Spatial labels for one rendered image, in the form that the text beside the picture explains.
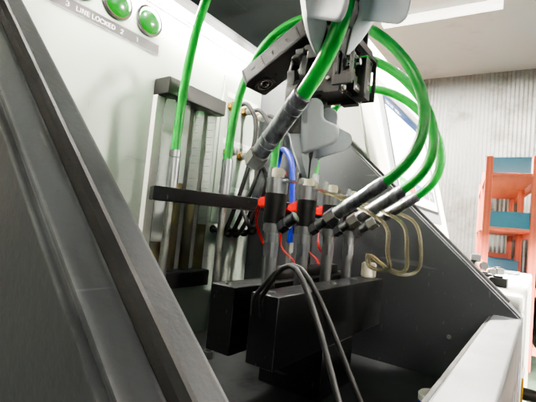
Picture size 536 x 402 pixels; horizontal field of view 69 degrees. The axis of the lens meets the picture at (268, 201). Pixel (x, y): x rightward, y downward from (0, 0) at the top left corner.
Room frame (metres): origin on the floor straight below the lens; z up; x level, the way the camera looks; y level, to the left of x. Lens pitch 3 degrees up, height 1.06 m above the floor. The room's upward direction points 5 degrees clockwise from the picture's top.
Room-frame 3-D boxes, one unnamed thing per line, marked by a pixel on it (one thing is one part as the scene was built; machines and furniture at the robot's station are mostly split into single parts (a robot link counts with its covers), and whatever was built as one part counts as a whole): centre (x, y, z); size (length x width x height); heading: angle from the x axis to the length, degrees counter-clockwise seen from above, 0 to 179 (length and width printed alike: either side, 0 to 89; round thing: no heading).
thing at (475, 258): (1.01, -0.56, 1.01); 0.23 x 0.11 x 0.06; 145
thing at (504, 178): (4.41, -2.67, 0.98); 2.15 x 0.57 x 1.95; 150
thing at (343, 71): (0.46, -0.06, 1.27); 0.09 x 0.08 x 0.12; 55
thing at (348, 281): (0.59, -0.08, 0.91); 0.34 x 0.10 x 0.15; 145
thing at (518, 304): (0.98, -0.54, 0.96); 0.70 x 0.22 x 0.03; 145
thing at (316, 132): (0.45, -0.05, 1.16); 0.06 x 0.03 x 0.09; 55
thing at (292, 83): (0.46, -0.03, 1.21); 0.05 x 0.02 x 0.09; 145
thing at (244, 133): (0.84, 0.07, 1.20); 0.13 x 0.03 x 0.31; 145
